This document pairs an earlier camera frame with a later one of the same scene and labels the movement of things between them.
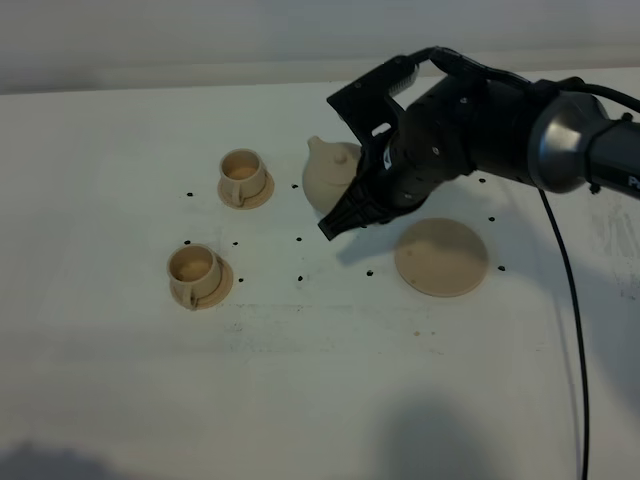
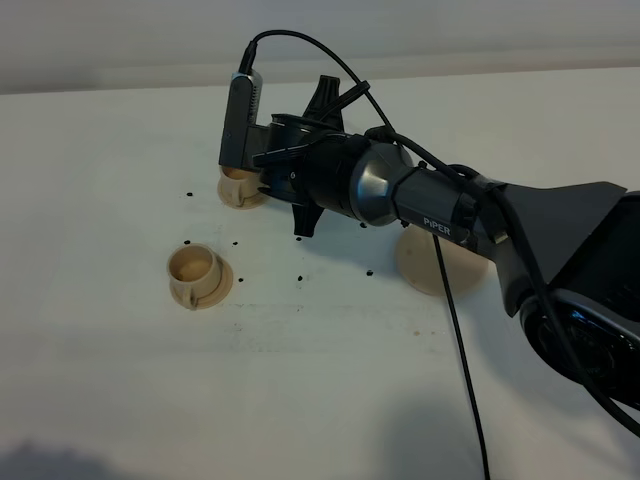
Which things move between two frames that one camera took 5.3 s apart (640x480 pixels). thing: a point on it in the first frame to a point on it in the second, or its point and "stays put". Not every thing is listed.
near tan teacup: (194, 272) stays put
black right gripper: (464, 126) to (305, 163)
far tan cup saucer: (252, 201) stays put
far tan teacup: (243, 173) stays put
